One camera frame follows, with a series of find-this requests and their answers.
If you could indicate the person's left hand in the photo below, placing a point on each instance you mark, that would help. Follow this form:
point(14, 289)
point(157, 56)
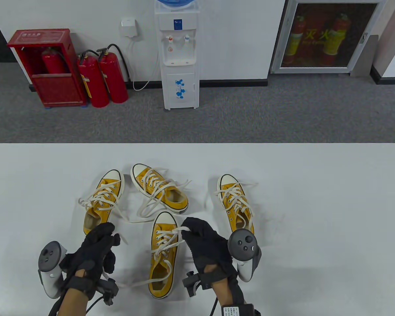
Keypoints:
point(92, 253)

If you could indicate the person's right hand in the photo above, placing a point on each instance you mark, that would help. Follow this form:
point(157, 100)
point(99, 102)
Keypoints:
point(207, 247)

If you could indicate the white shoe lace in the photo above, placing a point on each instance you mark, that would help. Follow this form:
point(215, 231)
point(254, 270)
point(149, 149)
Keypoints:
point(153, 182)
point(166, 233)
point(233, 192)
point(82, 202)

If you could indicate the yellow canvas shoe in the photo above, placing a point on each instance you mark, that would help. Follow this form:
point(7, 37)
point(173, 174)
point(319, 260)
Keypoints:
point(164, 219)
point(139, 169)
point(226, 180)
point(113, 176)

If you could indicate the person's right forearm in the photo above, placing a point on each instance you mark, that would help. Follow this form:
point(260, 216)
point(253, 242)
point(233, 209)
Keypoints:
point(222, 294)

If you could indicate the person's left forearm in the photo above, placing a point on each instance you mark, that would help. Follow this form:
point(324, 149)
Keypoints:
point(70, 304)

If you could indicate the black white handheld controller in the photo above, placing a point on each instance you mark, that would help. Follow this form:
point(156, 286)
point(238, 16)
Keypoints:
point(51, 260)
point(243, 245)

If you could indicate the black box with white label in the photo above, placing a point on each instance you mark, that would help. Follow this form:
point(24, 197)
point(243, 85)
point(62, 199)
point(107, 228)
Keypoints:
point(232, 311)

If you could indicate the red extinguisher cabinet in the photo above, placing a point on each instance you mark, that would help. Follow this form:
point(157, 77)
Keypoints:
point(57, 90)

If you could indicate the white water dispenser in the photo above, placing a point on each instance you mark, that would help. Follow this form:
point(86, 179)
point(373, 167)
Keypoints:
point(179, 65)

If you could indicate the red yellow fire extinguisher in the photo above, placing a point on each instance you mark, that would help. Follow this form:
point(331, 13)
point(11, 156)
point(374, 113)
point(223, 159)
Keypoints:
point(294, 42)
point(335, 42)

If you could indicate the glass door fire cabinet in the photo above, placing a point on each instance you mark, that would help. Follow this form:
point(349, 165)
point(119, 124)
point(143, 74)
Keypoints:
point(329, 36)

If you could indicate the blue water bottle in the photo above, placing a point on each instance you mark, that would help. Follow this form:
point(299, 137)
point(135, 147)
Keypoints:
point(174, 3)

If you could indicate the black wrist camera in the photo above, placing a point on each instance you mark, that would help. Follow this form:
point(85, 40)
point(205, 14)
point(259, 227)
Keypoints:
point(108, 291)
point(192, 283)

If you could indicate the white wall box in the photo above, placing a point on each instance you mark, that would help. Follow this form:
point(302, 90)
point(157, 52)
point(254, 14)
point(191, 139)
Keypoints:
point(129, 28)

